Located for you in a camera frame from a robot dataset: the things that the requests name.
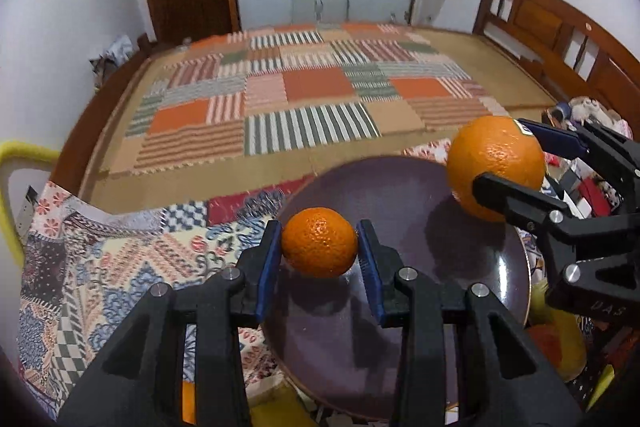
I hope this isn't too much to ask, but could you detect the large orange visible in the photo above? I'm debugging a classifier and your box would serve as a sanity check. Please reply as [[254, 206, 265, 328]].
[[446, 116, 546, 222]]

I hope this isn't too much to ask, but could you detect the small orange tangerine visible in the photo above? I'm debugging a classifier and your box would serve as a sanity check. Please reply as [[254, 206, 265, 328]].
[[281, 207, 358, 279]]

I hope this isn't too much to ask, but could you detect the yellow sugarcane piece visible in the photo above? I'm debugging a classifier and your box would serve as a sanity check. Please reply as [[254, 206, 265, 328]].
[[527, 280, 587, 381]]

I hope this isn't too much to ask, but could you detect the orange fruit under gripper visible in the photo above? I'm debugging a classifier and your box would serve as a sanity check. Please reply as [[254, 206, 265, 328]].
[[182, 381, 196, 425]]

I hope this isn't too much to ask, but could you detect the pile of clutter items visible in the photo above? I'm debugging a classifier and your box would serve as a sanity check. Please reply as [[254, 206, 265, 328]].
[[541, 96, 634, 217]]

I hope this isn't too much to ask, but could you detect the wooden bed headboard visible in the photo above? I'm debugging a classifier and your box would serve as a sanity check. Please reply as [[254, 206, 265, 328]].
[[473, 0, 639, 135]]

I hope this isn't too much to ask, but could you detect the dark purple round plate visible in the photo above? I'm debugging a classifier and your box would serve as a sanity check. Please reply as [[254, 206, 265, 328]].
[[261, 155, 533, 422]]

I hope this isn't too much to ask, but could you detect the striped patchwork bed mat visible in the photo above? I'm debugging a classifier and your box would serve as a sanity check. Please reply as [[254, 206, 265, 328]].
[[101, 24, 502, 176]]

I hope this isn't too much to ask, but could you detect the crumpled grey cloth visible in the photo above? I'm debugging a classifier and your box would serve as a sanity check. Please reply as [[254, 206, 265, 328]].
[[89, 35, 134, 91]]

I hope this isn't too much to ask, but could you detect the yellow chair frame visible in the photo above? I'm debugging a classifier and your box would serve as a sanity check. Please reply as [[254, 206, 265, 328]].
[[1, 140, 60, 269]]

